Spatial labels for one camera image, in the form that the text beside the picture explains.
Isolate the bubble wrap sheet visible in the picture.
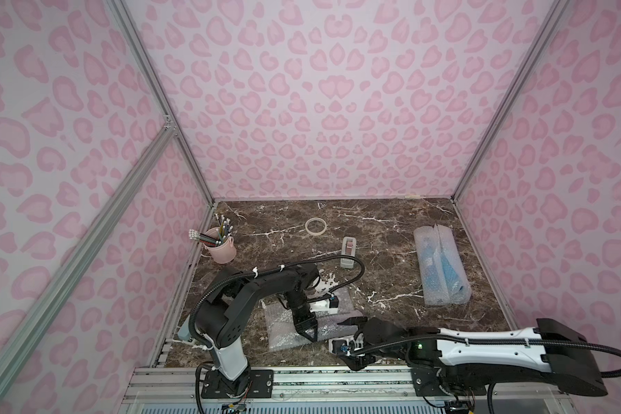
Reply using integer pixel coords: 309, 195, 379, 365
435, 225, 472, 305
413, 226, 450, 306
265, 288, 363, 352

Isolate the white tape dispenser pink roll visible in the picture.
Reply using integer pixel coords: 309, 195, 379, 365
340, 236, 356, 269

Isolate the blue glass bottle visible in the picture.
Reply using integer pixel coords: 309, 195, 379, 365
423, 245, 443, 293

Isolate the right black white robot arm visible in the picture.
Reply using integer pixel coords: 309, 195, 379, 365
329, 317, 621, 398

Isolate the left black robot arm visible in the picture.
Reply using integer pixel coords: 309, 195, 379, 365
187, 255, 366, 397

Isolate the beige masking tape roll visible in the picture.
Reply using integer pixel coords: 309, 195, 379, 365
305, 217, 328, 236

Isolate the pink pen cup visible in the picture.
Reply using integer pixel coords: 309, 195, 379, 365
204, 227, 237, 265

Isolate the light blue stapler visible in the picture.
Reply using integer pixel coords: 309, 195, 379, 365
177, 316, 194, 343

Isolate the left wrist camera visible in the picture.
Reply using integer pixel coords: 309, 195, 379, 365
310, 295, 340, 315

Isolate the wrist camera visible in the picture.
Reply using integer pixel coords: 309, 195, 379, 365
310, 295, 340, 315
329, 336, 363, 356

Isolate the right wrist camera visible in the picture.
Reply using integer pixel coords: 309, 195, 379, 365
329, 336, 363, 356

